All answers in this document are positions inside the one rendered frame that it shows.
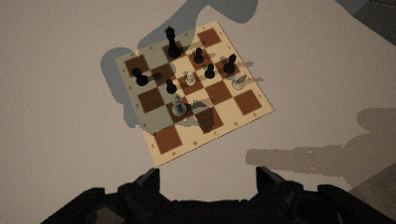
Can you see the brown and cream chessboard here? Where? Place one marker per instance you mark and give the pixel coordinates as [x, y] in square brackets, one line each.
[214, 107]

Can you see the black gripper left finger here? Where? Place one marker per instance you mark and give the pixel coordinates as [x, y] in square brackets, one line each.
[102, 208]

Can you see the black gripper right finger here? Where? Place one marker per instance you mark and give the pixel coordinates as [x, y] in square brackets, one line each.
[328, 205]

